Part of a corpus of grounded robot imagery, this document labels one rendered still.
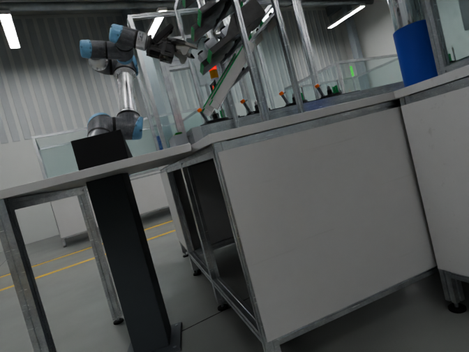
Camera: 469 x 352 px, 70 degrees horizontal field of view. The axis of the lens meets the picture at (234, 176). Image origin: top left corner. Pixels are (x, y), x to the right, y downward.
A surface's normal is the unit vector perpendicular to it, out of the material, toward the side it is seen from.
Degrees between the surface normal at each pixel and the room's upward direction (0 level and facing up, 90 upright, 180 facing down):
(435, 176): 90
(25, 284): 90
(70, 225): 90
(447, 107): 90
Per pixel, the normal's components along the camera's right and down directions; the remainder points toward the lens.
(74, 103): 0.45, -0.07
